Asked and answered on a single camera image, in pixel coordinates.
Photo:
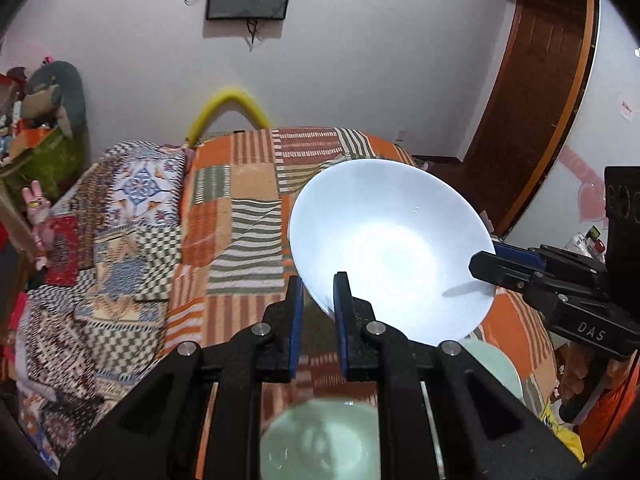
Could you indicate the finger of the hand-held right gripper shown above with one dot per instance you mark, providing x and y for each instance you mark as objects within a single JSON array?
[
  {"x": 505, "y": 270},
  {"x": 515, "y": 254}
]

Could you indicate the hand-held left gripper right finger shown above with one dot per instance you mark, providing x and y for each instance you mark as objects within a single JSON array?
[{"x": 341, "y": 320}]

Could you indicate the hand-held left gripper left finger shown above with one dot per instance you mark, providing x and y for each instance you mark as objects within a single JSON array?
[{"x": 297, "y": 330}]

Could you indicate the white bowl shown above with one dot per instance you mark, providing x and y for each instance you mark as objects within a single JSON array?
[{"x": 390, "y": 240}]

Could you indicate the green plate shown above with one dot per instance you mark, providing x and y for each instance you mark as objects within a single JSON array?
[{"x": 495, "y": 365}]

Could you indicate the green bowl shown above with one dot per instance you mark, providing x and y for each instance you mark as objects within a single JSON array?
[{"x": 320, "y": 440}]

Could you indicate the person's right forearm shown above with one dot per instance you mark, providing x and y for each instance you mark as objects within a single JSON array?
[{"x": 610, "y": 425}]

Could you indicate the person's right hand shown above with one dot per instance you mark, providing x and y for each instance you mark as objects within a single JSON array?
[{"x": 572, "y": 375}]

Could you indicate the white fridge with magnets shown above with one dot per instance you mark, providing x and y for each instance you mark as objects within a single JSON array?
[{"x": 585, "y": 245}]

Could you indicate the orange striped patchwork blanket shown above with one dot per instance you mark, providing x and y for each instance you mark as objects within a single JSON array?
[{"x": 240, "y": 240}]

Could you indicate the brown wooden door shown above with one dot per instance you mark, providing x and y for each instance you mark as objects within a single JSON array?
[{"x": 540, "y": 85}]

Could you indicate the yellow cloth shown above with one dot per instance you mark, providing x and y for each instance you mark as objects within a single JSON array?
[{"x": 565, "y": 435}]

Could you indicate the blue geometric patterned blanket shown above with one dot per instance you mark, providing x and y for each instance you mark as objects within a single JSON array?
[{"x": 115, "y": 260}]

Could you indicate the yellow foam tube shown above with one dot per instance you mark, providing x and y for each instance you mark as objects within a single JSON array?
[{"x": 227, "y": 97}]

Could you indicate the pink bunny toy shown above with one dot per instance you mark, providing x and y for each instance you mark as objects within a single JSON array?
[{"x": 39, "y": 225}]

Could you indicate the green cardboard box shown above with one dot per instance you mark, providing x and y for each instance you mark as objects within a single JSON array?
[{"x": 50, "y": 160}]

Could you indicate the grey green stuffed toy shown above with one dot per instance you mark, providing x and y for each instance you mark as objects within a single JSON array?
[{"x": 62, "y": 90}]

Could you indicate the pink wall sticker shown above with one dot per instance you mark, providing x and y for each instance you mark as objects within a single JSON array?
[{"x": 590, "y": 195}]

